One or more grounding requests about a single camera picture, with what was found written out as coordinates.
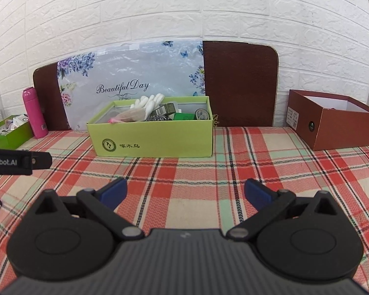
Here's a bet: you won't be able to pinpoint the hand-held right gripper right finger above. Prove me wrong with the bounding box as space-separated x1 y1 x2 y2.
226 178 340 240

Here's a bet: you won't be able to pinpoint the clear plastic bag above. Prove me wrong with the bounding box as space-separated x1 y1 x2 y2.
112 109 147 123

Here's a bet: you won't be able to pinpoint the pink thermos bottle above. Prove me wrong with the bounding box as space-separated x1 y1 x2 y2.
22 87 49 139

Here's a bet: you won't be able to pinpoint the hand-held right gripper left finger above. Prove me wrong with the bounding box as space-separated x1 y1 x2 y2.
34 177 145 241

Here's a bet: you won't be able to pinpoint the brown cardboard box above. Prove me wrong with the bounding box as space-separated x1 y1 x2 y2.
287 89 369 152

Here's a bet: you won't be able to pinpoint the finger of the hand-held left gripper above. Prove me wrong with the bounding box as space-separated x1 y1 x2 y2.
30 151 53 170

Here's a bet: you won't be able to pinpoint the small olive box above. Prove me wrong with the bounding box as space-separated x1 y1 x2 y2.
155 103 178 118

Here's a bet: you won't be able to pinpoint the brown wooden headboard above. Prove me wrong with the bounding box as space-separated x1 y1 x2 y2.
33 41 280 131

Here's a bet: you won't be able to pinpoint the plaid blanket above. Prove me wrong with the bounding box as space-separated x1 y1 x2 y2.
0 126 369 286

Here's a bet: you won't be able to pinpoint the white plastic pieces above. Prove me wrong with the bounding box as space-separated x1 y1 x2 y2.
131 94 164 120

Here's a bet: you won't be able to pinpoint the light green cardboard box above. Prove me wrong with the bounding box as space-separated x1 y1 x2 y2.
86 96 214 159

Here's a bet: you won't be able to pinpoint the dark green cardboard box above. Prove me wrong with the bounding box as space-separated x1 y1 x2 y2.
0 115 34 150

